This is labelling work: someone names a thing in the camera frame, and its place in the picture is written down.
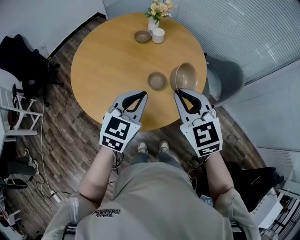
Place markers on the person's shoe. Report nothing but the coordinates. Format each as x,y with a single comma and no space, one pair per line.
36,166
28,153
164,146
142,146

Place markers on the black office chair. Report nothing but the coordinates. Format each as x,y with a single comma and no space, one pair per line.
21,58
257,182

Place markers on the person's grey t-shirt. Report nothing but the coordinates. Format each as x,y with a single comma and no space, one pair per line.
152,206

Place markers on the black oval object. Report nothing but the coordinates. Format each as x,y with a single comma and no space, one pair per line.
16,184

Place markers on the person's left forearm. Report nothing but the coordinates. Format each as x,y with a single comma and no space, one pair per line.
98,178

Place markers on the white window blinds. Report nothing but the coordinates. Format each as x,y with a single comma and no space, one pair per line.
234,35

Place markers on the white power strip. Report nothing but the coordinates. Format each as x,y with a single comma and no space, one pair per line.
55,197

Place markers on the white box appliance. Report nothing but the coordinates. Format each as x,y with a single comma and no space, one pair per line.
267,211

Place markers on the grey armchair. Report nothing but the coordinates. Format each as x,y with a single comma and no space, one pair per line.
227,77

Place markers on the person's right shoe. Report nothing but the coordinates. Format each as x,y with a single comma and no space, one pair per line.
164,146

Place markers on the brown ceramic bowl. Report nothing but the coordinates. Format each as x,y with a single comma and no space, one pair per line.
185,76
157,80
142,36

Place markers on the person's grey-blue trousers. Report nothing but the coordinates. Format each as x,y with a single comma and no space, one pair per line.
143,158

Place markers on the brown ball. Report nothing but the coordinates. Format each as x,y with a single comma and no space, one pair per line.
11,118

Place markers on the white desk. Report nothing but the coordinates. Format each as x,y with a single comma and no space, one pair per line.
21,133

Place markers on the person's left shoe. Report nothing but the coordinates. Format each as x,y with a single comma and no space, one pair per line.
142,146

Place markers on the white mug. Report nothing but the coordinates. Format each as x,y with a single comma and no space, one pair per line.
158,35

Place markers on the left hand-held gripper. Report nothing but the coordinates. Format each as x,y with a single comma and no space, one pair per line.
117,131

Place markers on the white folding stool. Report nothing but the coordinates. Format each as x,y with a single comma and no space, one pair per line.
25,113

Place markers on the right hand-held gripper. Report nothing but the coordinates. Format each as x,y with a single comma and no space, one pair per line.
206,138

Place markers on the phone with blue screen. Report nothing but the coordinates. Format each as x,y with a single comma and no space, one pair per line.
207,199

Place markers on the yellow and pink flower bouquet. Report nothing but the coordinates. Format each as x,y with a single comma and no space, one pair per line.
159,8

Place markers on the person's right forearm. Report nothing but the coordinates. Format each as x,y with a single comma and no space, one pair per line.
218,173

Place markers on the white vase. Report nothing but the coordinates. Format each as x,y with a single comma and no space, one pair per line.
153,23

